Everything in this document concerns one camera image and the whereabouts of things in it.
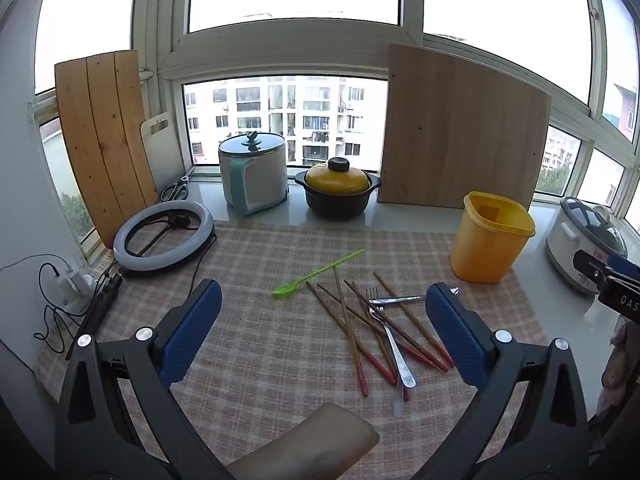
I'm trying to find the grey rimmed glass lid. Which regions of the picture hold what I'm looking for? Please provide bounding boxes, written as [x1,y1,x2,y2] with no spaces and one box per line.
[560,196,629,257]

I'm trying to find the brown wooden plank board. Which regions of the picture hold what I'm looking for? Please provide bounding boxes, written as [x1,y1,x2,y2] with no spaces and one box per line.
[54,49,160,248]

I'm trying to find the black handled scissors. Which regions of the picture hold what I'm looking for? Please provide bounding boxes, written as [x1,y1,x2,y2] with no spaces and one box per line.
[160,176,191,201]

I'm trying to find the white plastic cutting board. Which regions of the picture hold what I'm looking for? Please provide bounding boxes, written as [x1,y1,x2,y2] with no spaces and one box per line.
[140,111,187,192]

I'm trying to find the white window frame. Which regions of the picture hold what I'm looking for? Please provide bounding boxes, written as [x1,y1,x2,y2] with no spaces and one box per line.
[0,0,640,261]

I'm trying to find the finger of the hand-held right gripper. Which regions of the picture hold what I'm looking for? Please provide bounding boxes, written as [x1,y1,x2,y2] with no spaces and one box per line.
[573,249,617,294]
[606,252,640,282]

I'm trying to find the white charger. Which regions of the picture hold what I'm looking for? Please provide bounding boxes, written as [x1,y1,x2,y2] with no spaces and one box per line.
[55,267,77,301]

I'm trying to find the black casserole pot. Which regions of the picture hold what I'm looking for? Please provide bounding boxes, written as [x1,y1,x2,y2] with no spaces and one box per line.
[294,169,382,220]

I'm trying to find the beige rounded object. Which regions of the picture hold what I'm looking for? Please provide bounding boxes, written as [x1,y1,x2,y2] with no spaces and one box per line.
[227,402,381,480]

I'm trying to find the large light wood board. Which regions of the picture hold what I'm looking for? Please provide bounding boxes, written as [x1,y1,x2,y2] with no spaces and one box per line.
[377,43,552,211]

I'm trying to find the metal spoon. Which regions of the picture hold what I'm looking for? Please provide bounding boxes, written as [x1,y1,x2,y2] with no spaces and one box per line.
[369,287,460,307]

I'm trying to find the person's right hand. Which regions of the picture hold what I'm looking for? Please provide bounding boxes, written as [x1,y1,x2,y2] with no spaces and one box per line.
[601,321,632,403]

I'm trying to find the metal fork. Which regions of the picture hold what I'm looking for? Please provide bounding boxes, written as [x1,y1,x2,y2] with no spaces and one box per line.
[366,286,417,390]

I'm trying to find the white power strip with cables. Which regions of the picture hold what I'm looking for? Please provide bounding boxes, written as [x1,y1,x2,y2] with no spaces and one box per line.
[34,261,108,361]

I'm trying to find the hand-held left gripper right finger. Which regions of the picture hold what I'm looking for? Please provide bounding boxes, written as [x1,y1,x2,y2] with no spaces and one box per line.
[424,281,591,480]

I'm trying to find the yellow plastic container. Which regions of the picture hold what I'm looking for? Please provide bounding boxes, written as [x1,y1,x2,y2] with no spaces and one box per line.
[450,191,537,284]

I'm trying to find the apartment building outside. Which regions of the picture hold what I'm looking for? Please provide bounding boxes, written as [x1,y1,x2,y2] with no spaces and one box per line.
[184,76,388,166]

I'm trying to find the bunch of wooden chopsticks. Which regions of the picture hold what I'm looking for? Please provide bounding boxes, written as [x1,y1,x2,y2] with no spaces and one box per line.
[305,266,456,397]

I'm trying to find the glass lid with teal knob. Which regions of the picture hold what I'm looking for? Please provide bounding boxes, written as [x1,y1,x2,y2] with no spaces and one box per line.
[218,131,287,157]

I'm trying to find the white rice cooker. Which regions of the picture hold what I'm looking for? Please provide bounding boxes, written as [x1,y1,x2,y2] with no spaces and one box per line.
[545,196,630,295]

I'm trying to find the pink checkered tablecloth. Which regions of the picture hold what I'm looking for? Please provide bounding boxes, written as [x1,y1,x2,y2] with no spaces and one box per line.
[35,222,548,480]

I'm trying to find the clear plastic knife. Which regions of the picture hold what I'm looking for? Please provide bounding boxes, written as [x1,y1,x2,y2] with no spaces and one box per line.
[391,360,407,419]

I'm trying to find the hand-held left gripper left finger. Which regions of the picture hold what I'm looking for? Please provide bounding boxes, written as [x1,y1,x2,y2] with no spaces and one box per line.
[54,278,236,480]

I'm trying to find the green plastic spoon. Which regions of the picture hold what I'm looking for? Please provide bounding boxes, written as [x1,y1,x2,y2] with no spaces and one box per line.
[272,249,367,297]

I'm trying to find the ring light with black stand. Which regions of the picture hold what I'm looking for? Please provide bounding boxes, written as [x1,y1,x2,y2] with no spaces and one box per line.
[65,201,217,361]

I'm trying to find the white teal electric cooker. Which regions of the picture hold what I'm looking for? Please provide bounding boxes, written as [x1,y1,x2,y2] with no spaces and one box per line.
[218,131,290,217]

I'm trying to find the yellow casserole lid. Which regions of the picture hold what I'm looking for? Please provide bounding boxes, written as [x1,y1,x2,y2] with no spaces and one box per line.
[305,157,372,195]

